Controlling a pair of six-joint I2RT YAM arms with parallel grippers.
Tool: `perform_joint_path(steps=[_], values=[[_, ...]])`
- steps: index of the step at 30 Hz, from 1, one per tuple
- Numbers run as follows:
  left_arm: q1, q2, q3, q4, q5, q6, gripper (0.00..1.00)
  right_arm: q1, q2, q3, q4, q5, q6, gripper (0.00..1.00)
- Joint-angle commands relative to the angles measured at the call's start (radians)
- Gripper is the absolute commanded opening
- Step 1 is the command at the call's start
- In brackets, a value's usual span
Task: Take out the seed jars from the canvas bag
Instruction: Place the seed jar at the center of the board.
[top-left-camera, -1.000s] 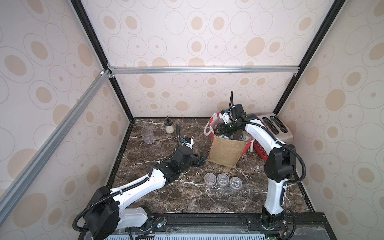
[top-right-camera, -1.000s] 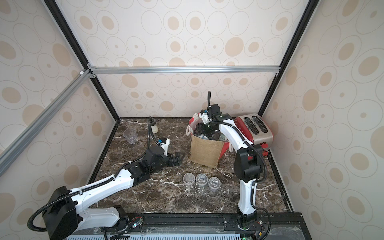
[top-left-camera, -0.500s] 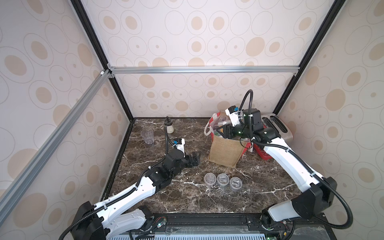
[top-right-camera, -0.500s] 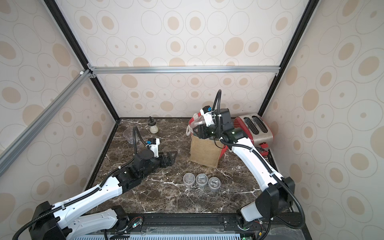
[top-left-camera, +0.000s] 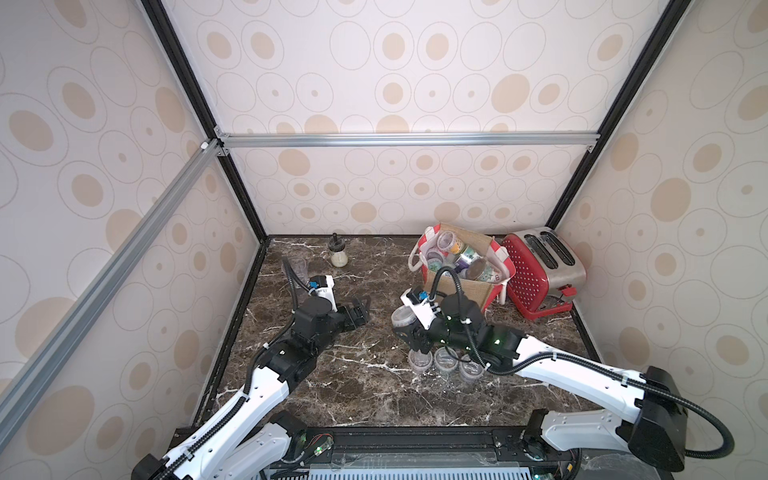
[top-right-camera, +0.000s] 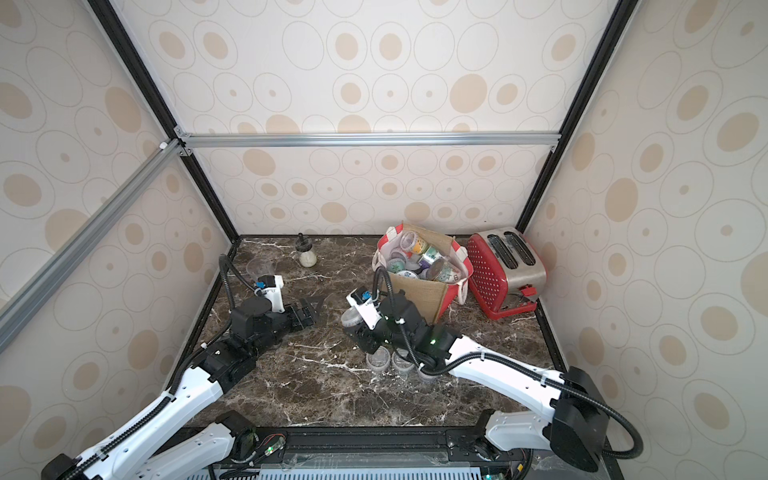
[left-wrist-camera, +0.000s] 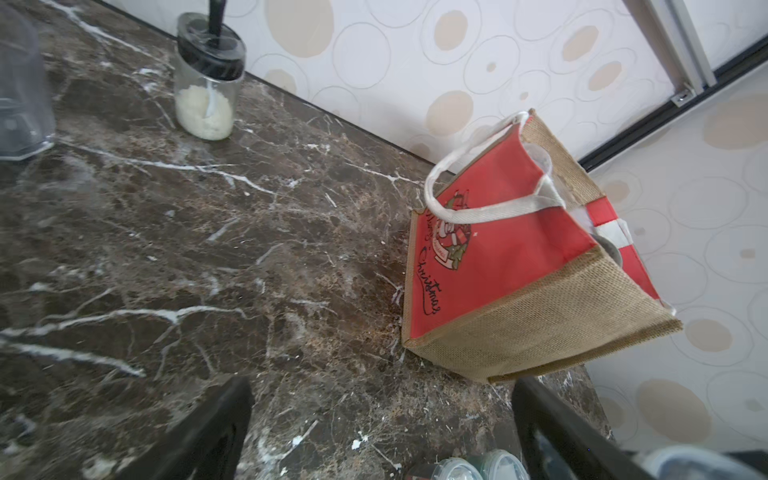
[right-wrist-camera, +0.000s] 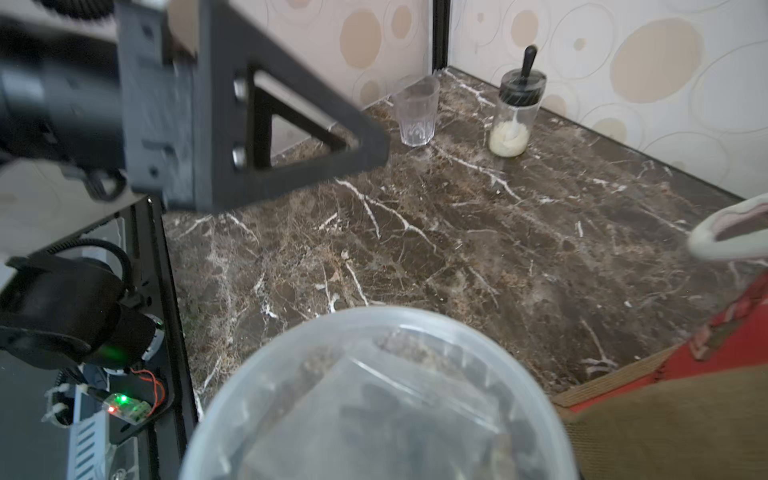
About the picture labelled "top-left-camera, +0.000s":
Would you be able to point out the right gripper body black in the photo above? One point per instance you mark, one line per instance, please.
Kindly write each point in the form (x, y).
(421, 335)

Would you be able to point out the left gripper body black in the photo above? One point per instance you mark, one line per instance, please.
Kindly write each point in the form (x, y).
(338, 321)

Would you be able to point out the seed jar red label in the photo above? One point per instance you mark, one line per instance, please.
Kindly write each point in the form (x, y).
(446, 362)

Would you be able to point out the seed jar orange label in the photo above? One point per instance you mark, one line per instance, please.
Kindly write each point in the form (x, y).
(402, 317)

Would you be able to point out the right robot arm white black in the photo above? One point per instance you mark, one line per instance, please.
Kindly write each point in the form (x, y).
(641, 413)

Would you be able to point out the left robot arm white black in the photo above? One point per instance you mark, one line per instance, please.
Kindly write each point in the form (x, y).
(227, 446)

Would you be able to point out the seed jar sunflower label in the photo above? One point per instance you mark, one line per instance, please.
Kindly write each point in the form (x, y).
(483, 271)

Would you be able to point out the red burlap canvas bag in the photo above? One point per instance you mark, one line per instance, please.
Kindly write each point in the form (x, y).
(478, 246)

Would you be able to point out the seed jar green label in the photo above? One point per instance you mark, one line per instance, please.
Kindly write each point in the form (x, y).
(435, 259)

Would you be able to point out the seed jar yellow label back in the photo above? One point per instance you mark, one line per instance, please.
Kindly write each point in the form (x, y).
(448, 242)

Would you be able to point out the glass sugar jar black lid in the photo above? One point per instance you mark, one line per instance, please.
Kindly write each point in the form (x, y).
(336, 246)

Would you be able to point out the clear plastic cup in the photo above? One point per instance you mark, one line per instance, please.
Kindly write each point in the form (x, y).
(296, 269)

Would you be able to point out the red silver toaster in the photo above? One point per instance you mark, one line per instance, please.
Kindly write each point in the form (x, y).
(548, 273)

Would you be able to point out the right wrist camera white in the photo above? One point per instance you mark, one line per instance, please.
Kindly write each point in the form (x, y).
(420, 305)

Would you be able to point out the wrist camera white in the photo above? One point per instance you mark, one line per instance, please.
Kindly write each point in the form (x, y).
(420, 305)
(322, 286)

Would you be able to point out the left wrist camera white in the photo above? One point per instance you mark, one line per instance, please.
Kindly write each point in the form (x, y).
(322, 286)

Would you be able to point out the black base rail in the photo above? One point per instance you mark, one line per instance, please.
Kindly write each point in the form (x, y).
(445, 453)

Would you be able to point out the horizontal aluminium rail back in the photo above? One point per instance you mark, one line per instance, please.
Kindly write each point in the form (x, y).
(427, 139)

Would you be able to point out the aluminium rail left wall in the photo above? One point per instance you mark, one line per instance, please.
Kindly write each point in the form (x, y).
(46, 363)

